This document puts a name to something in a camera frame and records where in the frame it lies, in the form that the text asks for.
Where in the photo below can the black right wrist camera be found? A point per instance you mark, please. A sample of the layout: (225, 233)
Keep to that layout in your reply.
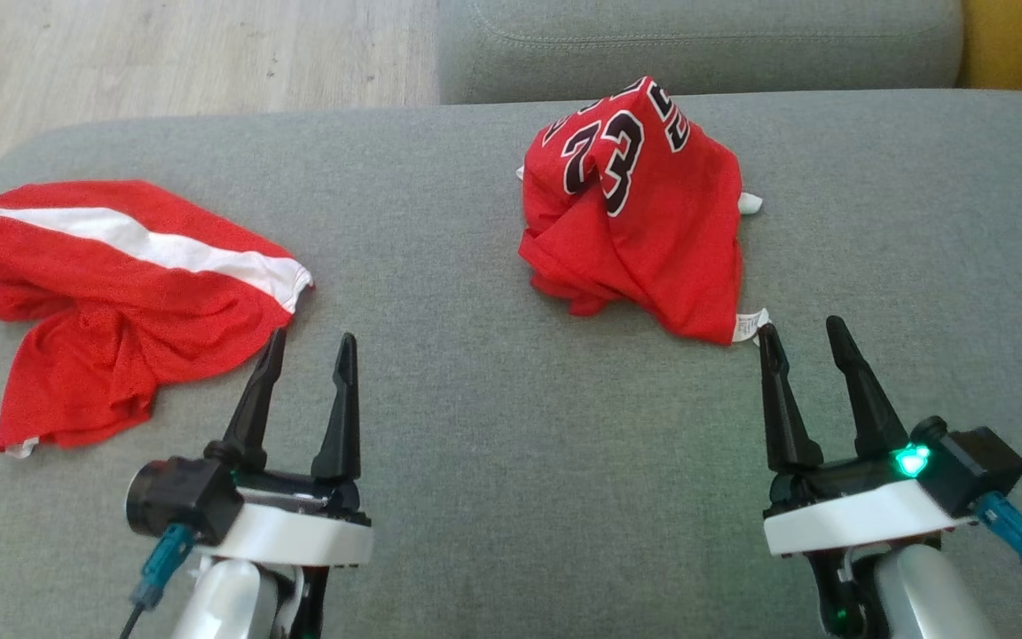
(972, 466)

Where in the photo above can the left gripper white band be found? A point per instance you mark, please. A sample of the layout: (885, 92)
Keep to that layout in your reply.
(298, 537)

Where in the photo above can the wide grey sofa seat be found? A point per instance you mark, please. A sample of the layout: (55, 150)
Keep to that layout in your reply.
(475, 355)

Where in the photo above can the red basketball jersey number 23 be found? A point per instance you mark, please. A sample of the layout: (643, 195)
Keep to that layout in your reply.
(644, 222)

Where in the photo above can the red shorts with white stripe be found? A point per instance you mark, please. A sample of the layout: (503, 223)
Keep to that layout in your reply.
(103, 311)

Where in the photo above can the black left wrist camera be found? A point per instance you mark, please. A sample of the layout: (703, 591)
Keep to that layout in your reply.
(183, 497)

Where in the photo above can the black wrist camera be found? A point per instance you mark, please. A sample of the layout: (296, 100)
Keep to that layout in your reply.
(183, 497)
(972, 466)

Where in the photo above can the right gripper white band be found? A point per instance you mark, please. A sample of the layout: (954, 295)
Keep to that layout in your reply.
(857, 519)

